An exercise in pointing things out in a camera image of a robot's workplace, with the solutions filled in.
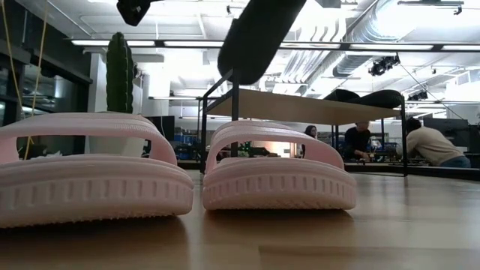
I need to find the green cactus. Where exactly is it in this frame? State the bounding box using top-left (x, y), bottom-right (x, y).
top-left (106, 31), bottom-right (137, 114)

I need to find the person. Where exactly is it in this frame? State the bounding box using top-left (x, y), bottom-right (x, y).
top-left (299, 124), bottom-right (320, 158)
top-left (397, 116), bottom-right (472, 169)
top-left (343, 120), bottom-right (374, 162)

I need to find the pink rubber slide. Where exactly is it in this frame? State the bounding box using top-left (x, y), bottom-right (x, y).
top-left (202, 119), bottom-right (358, 211)
top-left (0, 112), bottom-right (195, 229)

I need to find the black rubber slide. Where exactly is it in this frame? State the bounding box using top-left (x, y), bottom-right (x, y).
top-left (323, 88), bottom-right (404, 110)
top-left (217, 0), bottom-right (308, 86)

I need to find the black aluminium table frame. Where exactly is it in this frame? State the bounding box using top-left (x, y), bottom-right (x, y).
top-left (175, 160), bottom-right (480, 182)

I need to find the wooden shelf with black frame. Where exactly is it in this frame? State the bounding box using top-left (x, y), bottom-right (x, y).
top-left (198, 69), bottom-right (410, 177)

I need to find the black computer monitor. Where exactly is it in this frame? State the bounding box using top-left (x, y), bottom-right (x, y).
top-left (423, 118), bottom-right (480, 137)
top-left (146, 115), bottom-right (176, 143)

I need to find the yellow cable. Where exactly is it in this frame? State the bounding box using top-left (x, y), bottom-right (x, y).
top-left (0, 0), bottom-right (49, 161)

